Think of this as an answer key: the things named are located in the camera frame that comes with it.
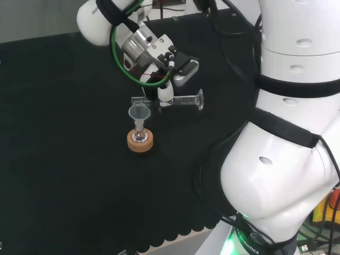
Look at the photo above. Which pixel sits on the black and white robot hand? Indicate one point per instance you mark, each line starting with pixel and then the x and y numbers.
pixel 165 94

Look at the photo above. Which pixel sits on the clear graduated cylinder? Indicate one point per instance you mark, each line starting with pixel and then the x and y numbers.
pixel 184 100

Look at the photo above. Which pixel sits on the small round-bottom glass flask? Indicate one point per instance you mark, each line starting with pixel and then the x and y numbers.
pixel 139 136

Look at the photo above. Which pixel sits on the clear plastic funnel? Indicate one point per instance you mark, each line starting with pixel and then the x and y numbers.
pixel 139 112

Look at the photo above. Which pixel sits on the small metal cloth clip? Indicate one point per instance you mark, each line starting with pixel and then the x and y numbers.
pixel 174 18

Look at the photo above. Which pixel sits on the black bench cloth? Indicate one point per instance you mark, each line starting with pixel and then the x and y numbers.
pixel 66 106

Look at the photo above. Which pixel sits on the yellow stop button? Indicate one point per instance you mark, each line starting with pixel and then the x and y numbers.
pixel 320 215

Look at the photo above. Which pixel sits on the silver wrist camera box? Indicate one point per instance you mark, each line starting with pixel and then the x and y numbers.
pixel 182 78

